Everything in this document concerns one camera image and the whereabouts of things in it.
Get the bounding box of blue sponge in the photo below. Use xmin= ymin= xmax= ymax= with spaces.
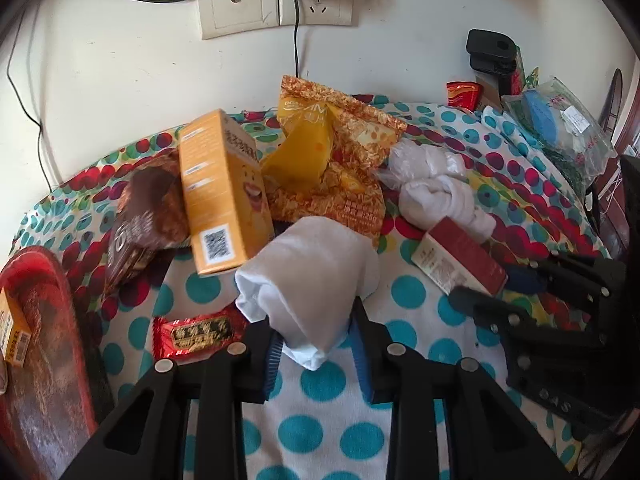
xmin=521 ymin=90 xmax=559 ymax=144

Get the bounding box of small yellow box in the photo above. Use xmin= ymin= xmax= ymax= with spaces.
xmin=0 ymin=287 xmax=33 ymax=366

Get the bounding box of black clamp stand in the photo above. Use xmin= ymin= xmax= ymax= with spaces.
xmin=466 ymin=29 xmax=518 ymax=111

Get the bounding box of thin black hanging cable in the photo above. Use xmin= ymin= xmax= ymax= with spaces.
xmin=6 ymin=7 xmax=66 ymax=188

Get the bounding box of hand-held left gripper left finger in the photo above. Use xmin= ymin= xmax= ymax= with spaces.
xmin=60 ymin=316 xmax=286 ymax=480

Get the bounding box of brown wooden furniture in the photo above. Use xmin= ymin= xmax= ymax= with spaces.
xmin=597 ymin=67 xmax=640 ymax=161

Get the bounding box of black charger cable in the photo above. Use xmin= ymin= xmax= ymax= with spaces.
xmin=291 ymin=0 xmax=304 ymax=79

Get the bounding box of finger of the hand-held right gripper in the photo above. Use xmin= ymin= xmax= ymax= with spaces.
xmin=447 ymin=285 xmax=601 ymax=353
xmin=500 ymin=252 xmax=628 ymax=333

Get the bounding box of red and white box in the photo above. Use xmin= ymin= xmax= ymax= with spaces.
xmin=411 ymin=217 xmax=508 ymax=297

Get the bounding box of knotted white sock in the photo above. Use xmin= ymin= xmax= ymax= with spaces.
xmin=398 ymin=179 xmax=497 ymax=246

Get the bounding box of crumpled clear plastic bag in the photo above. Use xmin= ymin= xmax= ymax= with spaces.
xmin=377 ymin=137 xmax=471 ymax=193

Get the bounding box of brown cardboard piece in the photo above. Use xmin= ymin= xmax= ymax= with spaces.
xmin=476 ymin=72 xmax=503 ymax=109

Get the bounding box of printed clear plastic bag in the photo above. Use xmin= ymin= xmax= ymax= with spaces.
xmin=501 ymin=77 xmax=617 ymax=188

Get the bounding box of brown snack bag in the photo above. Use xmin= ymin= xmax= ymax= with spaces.
xmin=102 ymin=152 xmax=193 ymax=293

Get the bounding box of red candy packet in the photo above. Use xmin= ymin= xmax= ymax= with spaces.
xmin=152 ymin=307 xmax=248 ymax=366

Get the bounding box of tall orange box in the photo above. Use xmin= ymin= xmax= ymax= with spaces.
xmin=178 ymin=109 xmax=275 ymax=277

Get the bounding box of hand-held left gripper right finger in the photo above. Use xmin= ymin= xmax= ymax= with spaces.
xmin=347 ymin=296 xmax=576 ymax=480

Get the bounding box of red tray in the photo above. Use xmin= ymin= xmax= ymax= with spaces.
xmin=0 ymin=247 xmax=113 ymax=480

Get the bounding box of white single-hole wall plate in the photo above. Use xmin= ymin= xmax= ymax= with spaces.
xmin=194 ymin=0 xmax=281 ymax=41

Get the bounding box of red and yellow packet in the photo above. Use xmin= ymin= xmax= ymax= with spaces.
xmin=446 ymin=81 xmax=482 ymax=110

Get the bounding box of polka dot cloth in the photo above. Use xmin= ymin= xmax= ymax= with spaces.
xmin=10 ymin=100 xmax=621 ymax=480

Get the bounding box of yellow cereal snack bag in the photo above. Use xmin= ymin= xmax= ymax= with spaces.
xmin=260 ymin=75 xmax=408 ymax=251

